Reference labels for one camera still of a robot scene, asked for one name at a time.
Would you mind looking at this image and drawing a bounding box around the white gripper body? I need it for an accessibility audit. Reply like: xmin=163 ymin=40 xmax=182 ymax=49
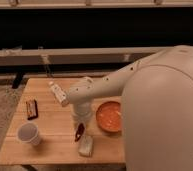
xmin=72 ymin=103 xmax=92 ymax=123

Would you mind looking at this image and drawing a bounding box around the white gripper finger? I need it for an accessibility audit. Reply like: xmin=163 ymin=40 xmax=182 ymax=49
xmin=73 ymin=123 xmax=78 ymax=130
xmin=85 ymin=123 xmax=91 ymax=133

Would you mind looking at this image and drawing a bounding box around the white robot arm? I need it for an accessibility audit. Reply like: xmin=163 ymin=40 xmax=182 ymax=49
xmin=67 ymin=46 xmax=193 ymax=171

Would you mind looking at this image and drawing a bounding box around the white sponge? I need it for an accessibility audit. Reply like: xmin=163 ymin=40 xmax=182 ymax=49
xmin=78 ymin=135 xmax=93 ymax=157

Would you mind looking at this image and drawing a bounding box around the orange bowl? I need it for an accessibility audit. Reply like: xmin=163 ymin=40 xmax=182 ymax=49
xmin=96 ymin=101 xmax=121 ymax=133

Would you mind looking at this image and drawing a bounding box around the wooden table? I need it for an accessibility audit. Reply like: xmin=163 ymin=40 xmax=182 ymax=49
xmin=0 ymin=78 xmax=125 ymax=165

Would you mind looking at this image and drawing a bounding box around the dark candy bar wrapper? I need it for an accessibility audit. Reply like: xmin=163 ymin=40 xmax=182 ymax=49
xmin=26 ymin=99 xmax=38 ymax=120

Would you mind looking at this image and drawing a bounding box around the white paper cup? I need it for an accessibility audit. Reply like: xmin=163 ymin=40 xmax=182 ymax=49
xmin=17 ymin=122 xmax=41 ymax=146

